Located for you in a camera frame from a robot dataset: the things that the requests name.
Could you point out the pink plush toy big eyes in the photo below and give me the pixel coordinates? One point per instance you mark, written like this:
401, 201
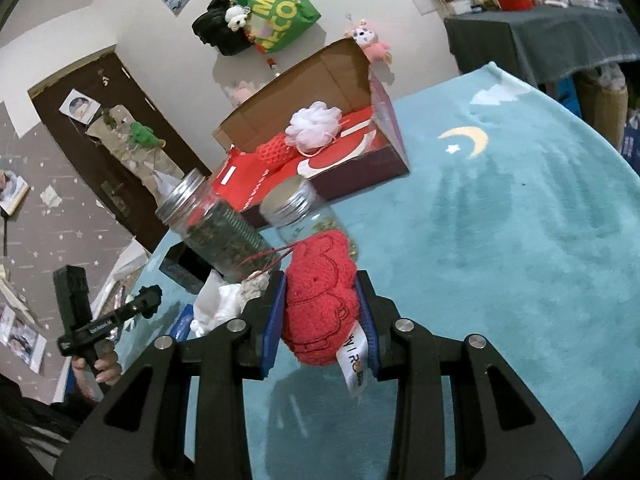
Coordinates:
372, 45

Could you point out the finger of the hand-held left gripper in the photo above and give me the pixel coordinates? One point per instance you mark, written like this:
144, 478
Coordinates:
149, 297

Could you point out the cardboard box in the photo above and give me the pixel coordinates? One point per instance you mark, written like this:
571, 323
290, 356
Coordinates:
320, 75

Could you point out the person's left forearm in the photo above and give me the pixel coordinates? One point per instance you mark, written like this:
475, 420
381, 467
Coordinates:
35, 425

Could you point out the white plush toy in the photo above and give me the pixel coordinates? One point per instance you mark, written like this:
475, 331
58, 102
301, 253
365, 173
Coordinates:
215, 305

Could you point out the green plush toy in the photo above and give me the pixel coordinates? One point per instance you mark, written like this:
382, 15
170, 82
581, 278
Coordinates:
142, 134

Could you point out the beige hanging organizer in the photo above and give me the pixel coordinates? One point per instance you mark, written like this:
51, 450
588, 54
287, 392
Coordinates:
115, 142

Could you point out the small glass jar gold pieces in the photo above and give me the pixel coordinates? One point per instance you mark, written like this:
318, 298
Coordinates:
290, 200

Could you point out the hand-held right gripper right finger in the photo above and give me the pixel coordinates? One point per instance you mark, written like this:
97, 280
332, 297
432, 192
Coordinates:
371, 355

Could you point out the grey cloth covered table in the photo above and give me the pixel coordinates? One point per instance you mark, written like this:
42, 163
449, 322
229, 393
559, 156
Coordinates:
525, 40

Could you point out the black tin box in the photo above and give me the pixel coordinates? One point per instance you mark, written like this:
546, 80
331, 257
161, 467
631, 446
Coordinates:
185, 265

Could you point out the open book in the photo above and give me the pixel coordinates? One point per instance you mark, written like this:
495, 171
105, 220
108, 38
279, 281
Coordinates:
12, 190

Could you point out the person's left hand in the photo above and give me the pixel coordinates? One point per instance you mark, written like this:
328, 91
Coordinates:
107, 367

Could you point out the white bath pouf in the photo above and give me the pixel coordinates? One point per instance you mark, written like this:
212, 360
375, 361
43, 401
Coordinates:
312, 122

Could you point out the green tote bag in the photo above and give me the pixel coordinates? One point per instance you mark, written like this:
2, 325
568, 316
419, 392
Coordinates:
280, 10

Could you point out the woven basket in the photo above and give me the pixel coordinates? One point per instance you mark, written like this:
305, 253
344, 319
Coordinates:
600, 105

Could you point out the pale pink plush toy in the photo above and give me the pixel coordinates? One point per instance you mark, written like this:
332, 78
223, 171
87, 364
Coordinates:
240, 92

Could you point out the red plush towel toy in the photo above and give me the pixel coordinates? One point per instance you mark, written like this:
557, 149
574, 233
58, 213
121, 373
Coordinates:
317, 300

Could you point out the magazine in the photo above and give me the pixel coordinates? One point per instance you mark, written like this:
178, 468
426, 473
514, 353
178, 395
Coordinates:
22, 335

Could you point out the small red-capped bottle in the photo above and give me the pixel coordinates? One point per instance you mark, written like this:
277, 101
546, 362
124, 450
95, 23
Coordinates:
272, 66

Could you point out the black bag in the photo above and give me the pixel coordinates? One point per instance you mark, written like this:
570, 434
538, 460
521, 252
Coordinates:
215, 25

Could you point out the red foam mesh sleeve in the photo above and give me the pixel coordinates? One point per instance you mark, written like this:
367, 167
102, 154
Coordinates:
275, 152

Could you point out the blue packet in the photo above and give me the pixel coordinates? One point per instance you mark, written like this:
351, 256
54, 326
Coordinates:
182, 322

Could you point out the brown door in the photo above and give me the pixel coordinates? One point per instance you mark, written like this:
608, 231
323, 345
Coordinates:
135, 105

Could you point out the large glass jar green leaves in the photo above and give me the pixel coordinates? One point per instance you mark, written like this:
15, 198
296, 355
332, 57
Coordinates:
220, 240

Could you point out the photo on door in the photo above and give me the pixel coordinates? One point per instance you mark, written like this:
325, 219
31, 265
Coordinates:
79, 106

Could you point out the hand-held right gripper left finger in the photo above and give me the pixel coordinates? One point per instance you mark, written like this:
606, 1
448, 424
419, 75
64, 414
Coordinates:
272, 330

